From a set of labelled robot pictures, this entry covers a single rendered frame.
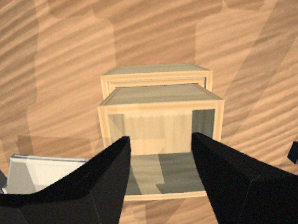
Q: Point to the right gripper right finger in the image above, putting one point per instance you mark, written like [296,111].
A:
[242,189]

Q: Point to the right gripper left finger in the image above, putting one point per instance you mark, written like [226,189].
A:
[92,194]

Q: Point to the grey rectangular block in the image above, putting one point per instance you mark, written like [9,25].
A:
[293,153]

